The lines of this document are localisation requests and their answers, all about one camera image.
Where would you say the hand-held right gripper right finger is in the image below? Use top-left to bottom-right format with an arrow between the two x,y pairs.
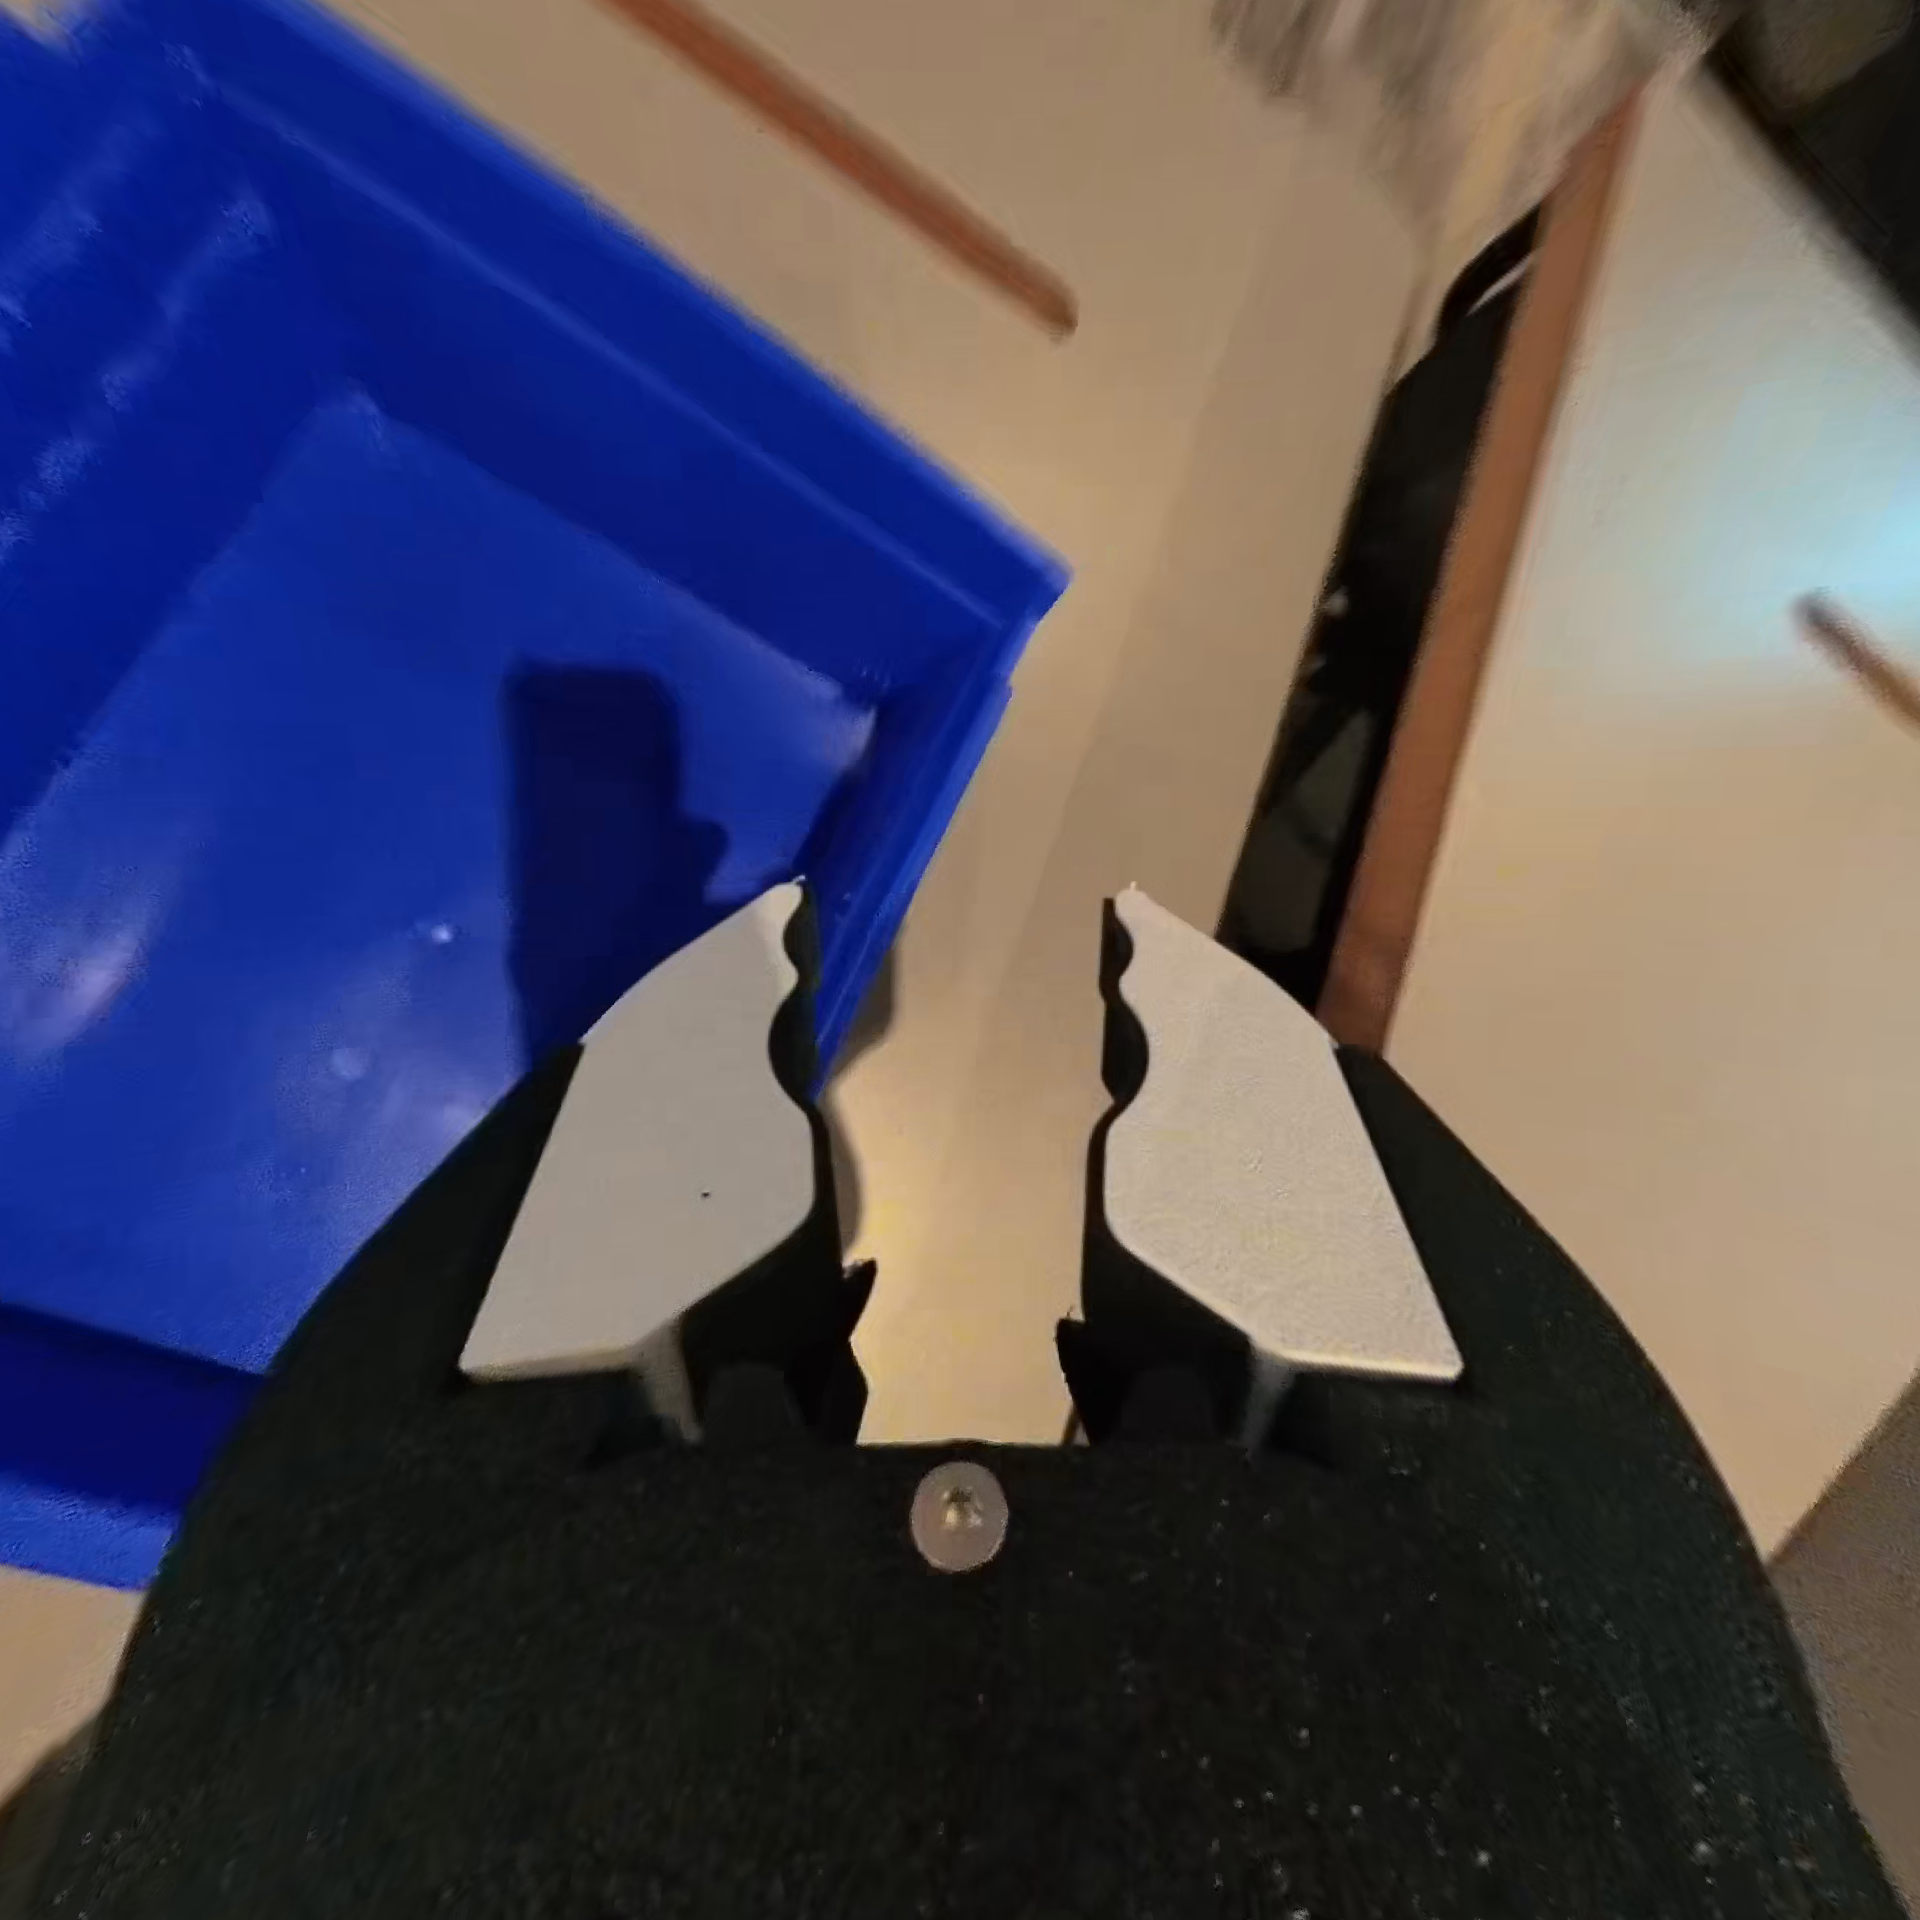
1055,883 -> 1463,1457

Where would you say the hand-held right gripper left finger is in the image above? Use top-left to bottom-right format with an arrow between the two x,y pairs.
455,876 -> 879,1450

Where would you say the blue plastic bin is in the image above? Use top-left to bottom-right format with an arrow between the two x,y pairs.
0,0 -> 1073,1592

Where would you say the white table with brown edge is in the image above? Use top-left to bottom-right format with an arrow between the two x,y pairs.
1319,90 -> 1920,1562

